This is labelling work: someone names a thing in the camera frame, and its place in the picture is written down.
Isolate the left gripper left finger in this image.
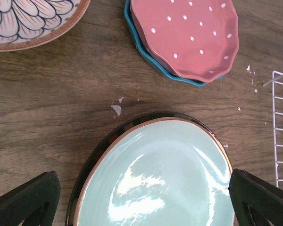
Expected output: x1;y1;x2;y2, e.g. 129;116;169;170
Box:
0;171;61;226

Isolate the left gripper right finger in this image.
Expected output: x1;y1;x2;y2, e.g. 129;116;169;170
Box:
228;169;283;226

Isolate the black rimmed beige plate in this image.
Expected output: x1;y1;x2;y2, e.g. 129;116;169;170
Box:
65;111;220;226

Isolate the green plate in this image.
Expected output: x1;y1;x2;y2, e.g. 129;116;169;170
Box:
73;117;235;226

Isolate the red dotted scalloped plate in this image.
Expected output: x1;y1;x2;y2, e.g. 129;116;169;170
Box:
130;0;239;82

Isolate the floral patterned brown plate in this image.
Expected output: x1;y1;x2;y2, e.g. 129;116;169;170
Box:
0;0;90;52

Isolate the blue dotted plate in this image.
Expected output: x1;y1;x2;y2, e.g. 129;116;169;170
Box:
124;0;226;87

